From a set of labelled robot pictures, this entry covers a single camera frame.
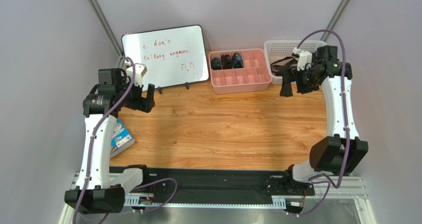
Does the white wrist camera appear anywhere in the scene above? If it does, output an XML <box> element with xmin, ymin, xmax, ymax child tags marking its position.
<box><xmin>126</xmin><ymin>63</ymin><xmax>148</xmax><ymax>87</ymax></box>
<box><xmin>292</xmin><ymin>48</ymin><xmax>313</xmax><ymax>71</ymax></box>

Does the rolled dark tie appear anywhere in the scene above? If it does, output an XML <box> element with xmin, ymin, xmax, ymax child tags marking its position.
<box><xmin>220</xmin><ymin>54</ymin><xmax>233</xmax><ymax>69</ymax></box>
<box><xmin>211</xmin><ymin>57</ymin><xmax>222</xmax><ymax>70</ymax></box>

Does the rolled dark tie left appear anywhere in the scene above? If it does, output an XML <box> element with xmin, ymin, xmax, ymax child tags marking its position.
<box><xmin>211</xmin><ymin>57</ymin><xmax>222</xmax><ymax>70</ymax></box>

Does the blue snack box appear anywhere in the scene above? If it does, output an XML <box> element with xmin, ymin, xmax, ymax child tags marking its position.
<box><xmin>110</xmin><ymin>119</ymin><xmax>135</xmax><ymax>158</ymax></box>

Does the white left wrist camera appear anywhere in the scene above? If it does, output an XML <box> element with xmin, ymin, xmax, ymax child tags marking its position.
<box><xmin>126</xmin><ymin>63</ymin><xmax>148</xmax><ymax>87</ymax></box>

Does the pink divided organizer box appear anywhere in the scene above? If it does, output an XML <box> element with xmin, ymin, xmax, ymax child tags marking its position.
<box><xmin>208</xmin><ymin>49</ymin><xmax>272</xmax><ymax>94</ymax></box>

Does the rolled blue tie right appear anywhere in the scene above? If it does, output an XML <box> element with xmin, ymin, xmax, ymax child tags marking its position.
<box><xmin>231</xmin><ymin>53</ymin><xmax>244</xmax><ymax>68</ymax></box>

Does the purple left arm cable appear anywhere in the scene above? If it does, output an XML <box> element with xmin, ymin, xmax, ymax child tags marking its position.
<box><xmin>72</xmin><ymin>56</ymin><xmax>178</xmax><ymax>224</ymax></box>

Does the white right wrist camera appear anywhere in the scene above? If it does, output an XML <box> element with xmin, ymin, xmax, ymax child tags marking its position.
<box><xmin>292</xmin><ymin>48</ymin><xmax>313</xmax><ymax>71</ymax></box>

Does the whiteboard with red writing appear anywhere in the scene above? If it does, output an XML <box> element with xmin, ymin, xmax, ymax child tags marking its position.
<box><xmin>121</xmin><ymin>25</ymin><xmax>210</xmax><ymax>90</ymax></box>

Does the dark floral necktie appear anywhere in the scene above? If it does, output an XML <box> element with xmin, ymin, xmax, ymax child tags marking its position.
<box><xmin>270</xmin><ymin>56</ymin><xmax>298</xmax><ymax>76</ymax></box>

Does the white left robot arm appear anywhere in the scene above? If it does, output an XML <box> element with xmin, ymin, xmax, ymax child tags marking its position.
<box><xmin>64</xmin><ymin>64</ymin><xmax>155</xmax><ymax>215</ymax></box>

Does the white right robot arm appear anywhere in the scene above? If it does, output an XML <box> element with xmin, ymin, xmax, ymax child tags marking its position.
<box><xmin>280</xmin><ymin>46</ymin><xmax>369</xmax><ymax>187</ymax></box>

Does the rolled dark tie middle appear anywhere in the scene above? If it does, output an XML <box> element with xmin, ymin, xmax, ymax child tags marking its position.
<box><xmin>220</xmin><ymin>54</ymin><xmax>233</xmax><ymax>69</ymax></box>

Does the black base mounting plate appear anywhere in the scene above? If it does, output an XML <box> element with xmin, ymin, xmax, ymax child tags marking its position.
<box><xmin>108</xmin><ymin>166</ymin><xmax>316</xmax><ymax>205</ymax></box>

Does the white plastic mesh basket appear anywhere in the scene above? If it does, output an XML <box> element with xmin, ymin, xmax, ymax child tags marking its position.
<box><xmin>264</xmin><ymin>40</ymin><xmax>327</xmax><ymax>84</ymax></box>

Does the aluminium frame rail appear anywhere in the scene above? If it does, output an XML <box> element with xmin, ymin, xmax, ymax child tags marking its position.
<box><xmin>58</xmin><ymin>177</ymin><xmax>377</xmax><ymax>224</ymax></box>

